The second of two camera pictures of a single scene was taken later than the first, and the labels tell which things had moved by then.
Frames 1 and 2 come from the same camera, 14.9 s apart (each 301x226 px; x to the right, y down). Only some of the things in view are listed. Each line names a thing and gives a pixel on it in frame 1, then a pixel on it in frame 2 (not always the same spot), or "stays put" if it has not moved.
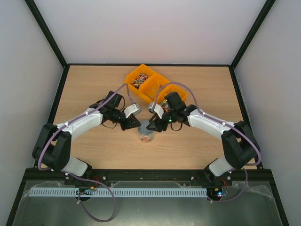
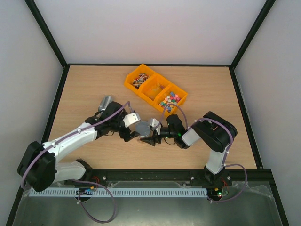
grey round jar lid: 142,129 stays put
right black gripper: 160,123 to 157,135
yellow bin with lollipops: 137,78 stays put
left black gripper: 132,120 to 124,135
